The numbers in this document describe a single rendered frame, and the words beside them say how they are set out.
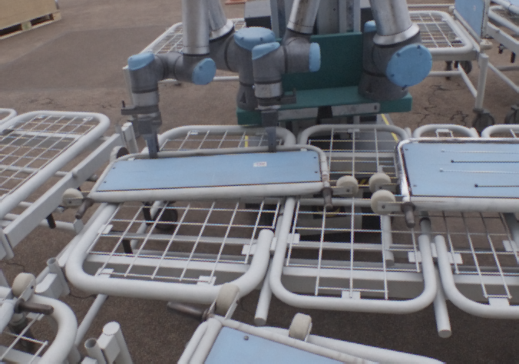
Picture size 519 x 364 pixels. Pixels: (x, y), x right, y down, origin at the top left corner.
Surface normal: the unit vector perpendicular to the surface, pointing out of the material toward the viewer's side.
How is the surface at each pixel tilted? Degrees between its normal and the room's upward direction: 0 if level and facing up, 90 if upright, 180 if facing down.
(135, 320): 0
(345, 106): 90
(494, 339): 0
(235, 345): 7
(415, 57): 95
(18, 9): 90
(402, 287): 90
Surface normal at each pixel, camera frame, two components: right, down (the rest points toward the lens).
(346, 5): 0.00, 0.49
